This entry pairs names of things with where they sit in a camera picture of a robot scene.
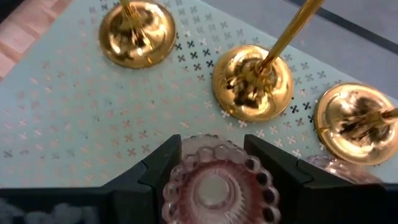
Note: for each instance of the tall gold candlestick holder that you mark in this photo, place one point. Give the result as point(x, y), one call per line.
point(351, 124)
point(136, 40)

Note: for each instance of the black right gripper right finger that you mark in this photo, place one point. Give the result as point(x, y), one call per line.
point(311, 205)

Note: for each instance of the pink ribbed glass candle holder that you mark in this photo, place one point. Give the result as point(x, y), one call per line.
point(217, 189)
point(342, 169)

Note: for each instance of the green perforated metal shelf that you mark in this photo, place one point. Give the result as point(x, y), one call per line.
point(62, 109)

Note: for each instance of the short gold candlestick holder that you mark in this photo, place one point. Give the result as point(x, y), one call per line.
point(248, 90)

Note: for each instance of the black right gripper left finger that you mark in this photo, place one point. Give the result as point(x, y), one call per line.
point(140, 199)

